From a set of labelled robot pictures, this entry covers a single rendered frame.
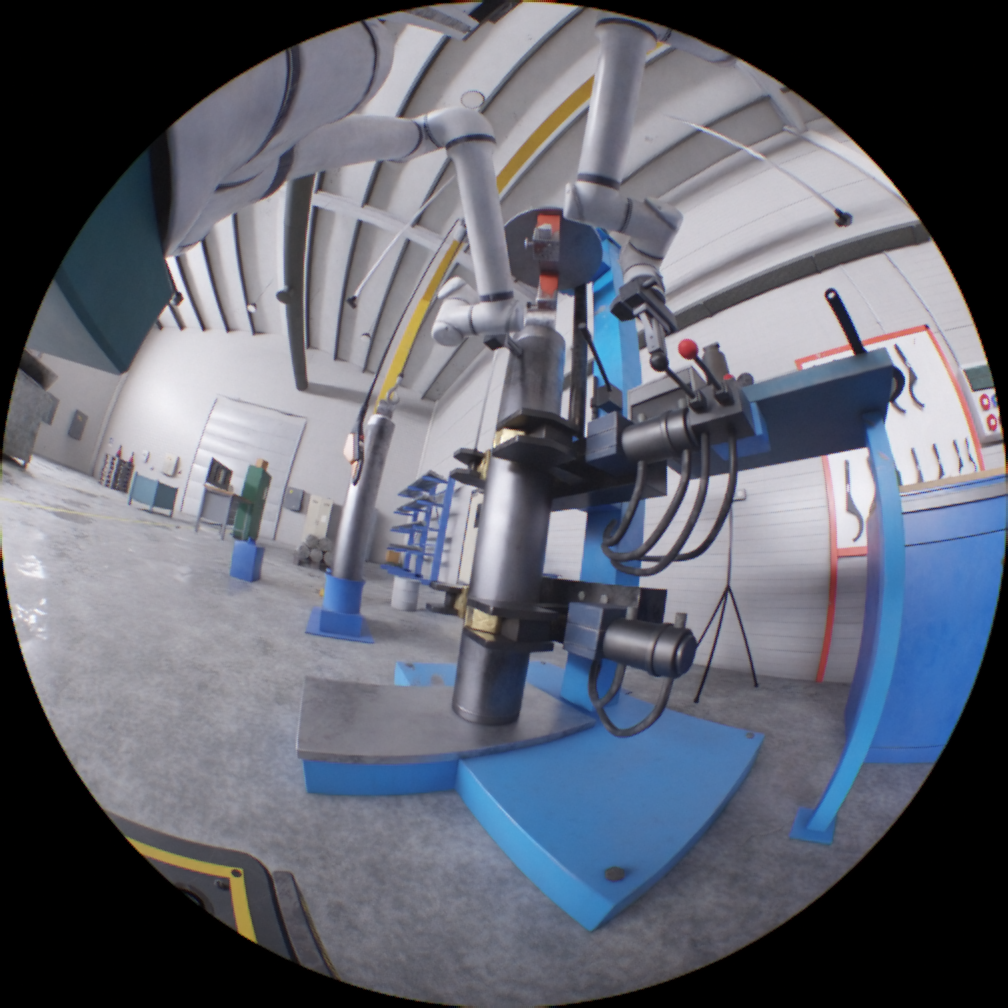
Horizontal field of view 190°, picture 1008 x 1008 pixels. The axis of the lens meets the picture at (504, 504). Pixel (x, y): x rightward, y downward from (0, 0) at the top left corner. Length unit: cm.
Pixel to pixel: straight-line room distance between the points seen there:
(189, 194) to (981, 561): 164
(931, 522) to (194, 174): 153
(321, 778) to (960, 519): 194
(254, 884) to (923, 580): 151
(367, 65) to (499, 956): 99
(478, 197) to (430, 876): 135
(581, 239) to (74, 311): 179
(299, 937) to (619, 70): 108
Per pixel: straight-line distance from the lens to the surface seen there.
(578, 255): 185
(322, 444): 1190
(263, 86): 25
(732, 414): 64
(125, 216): 19
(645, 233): 71
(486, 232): 78
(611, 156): 70
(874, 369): 79
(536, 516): 85
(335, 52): 31
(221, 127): 20
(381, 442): 212
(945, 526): 141
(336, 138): 61
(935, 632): 139
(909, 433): 277
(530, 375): 102
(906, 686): 139
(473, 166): 82
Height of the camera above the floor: 61
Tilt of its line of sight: 12 degrees up
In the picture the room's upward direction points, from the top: 9 degrees clockwise
